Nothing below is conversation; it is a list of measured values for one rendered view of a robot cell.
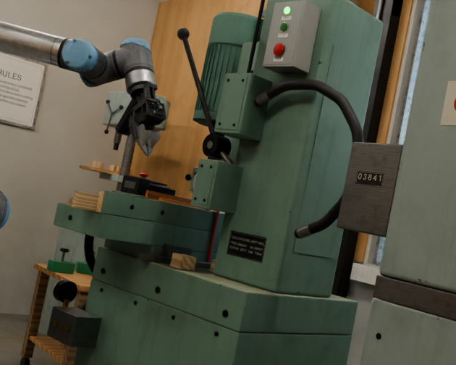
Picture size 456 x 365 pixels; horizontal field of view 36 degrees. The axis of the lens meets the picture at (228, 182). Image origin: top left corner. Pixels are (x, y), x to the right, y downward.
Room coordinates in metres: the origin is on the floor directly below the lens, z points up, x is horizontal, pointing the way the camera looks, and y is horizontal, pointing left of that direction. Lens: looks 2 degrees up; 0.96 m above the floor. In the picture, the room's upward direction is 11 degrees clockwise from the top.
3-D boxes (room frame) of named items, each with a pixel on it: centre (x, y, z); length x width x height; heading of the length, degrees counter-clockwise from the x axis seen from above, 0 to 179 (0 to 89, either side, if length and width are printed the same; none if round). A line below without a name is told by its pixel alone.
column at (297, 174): (1.77, -0.16, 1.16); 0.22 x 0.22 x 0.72; 45
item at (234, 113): (1.71, 0.00, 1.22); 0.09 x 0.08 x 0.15; 45
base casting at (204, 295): (1.89, -0.04, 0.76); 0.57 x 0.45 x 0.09; 45
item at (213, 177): (1.73, 0.03, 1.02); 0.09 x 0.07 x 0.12; 135
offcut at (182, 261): (1.77, 0.07, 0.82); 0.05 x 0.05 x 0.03; 40
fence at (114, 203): (1.89, 0.07, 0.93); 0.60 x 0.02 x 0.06; 135
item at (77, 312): (1.89, 0.33, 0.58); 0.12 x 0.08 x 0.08; 45
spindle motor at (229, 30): (1.97, 0.05, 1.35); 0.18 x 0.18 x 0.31
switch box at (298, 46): (1.65, -0.08, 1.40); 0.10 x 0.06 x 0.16; 45
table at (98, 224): (2.00, 0.17, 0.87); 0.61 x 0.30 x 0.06; 135
